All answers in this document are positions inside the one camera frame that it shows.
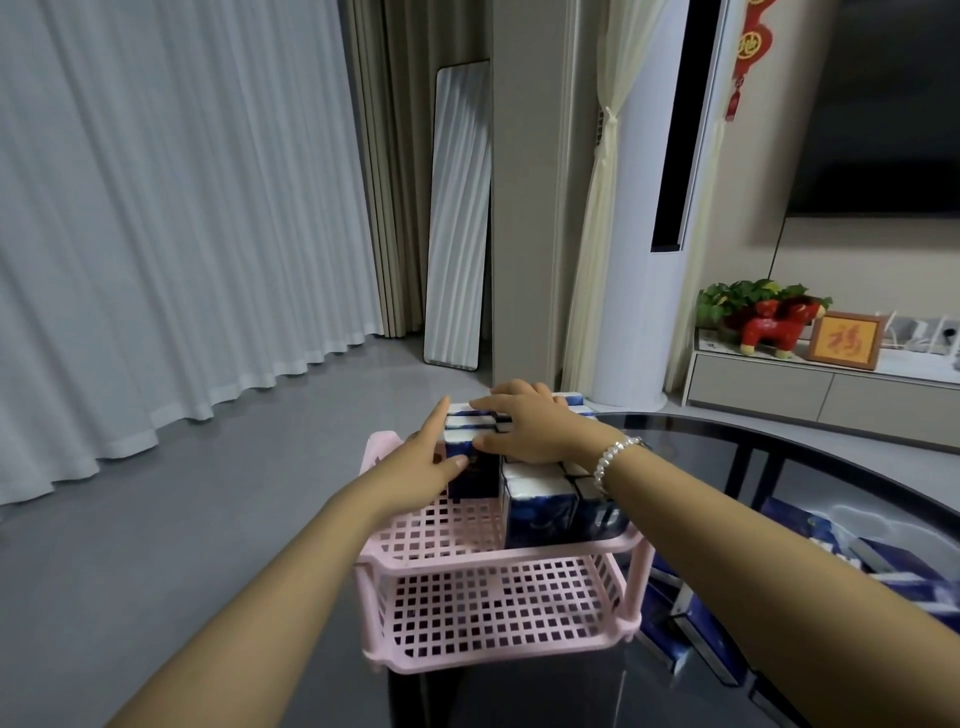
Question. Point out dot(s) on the person's right hand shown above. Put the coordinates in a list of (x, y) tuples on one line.
[(547, 431)]

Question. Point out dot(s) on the person's left hand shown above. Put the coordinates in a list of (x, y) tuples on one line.
[(405, 480)]

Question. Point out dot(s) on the person's left thumb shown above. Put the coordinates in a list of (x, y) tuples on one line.
[(452, 466)]

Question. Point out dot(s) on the person's right thumb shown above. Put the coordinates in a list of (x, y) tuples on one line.
[(493, 442)]

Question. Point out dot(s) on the person's right middle finger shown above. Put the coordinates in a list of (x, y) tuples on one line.
[(514, 386)]

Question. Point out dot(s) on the blue white tissue packet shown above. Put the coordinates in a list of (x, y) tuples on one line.
[(600, 517), (476, 480), (581, 405), (540, 514)]

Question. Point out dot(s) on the person's left forearm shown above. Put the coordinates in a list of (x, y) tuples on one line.
[(285, 600)]

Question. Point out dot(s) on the person's right forearm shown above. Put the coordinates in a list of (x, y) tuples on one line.
[(750, 585)]

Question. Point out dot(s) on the pink plastic shelf rack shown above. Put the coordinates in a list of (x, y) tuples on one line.
[(487, 600)]

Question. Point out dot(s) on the cream tied curtain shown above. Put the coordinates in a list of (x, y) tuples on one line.
[(600, 262)]

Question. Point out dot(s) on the white tower air conditioner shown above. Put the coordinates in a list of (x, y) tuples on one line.
[(645, 300)]

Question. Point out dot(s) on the tall standing mirror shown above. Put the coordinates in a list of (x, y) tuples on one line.
[(457, 225)]

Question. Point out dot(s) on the green leafy plant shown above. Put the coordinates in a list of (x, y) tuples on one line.
[(724, 296)]

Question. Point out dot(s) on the beige television cabinet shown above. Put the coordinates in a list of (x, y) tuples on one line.
[(757, 390)]

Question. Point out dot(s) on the red horse figurine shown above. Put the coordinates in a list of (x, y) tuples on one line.
[(772, 326)]

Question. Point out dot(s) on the pile of blue tissue packs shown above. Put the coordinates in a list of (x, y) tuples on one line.
[(705, 630)]

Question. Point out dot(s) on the wooden framed red picture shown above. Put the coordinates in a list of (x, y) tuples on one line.
[(846, 341)]

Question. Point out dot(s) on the white sheer curtain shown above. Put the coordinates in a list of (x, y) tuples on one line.
[(172, 225)]

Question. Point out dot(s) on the red hanging ornament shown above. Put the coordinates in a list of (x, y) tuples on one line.
[(750, 45)]

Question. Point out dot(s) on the white router with antennas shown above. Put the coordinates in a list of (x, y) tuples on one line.
[(926, 334)]

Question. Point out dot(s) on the black television screen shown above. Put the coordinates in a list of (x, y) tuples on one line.
[(877, 105)]

